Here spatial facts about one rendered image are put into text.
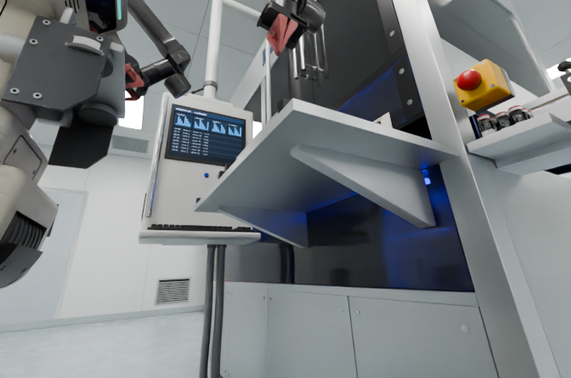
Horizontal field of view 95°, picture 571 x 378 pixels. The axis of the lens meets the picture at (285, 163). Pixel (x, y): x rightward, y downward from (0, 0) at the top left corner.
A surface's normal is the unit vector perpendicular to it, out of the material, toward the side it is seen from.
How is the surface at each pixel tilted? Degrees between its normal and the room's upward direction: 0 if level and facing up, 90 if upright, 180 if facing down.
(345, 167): 90
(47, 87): 90
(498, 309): 90
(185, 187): 90
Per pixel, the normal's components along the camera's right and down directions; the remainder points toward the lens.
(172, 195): 0.45, -0.35
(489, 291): -0.88, -0.15
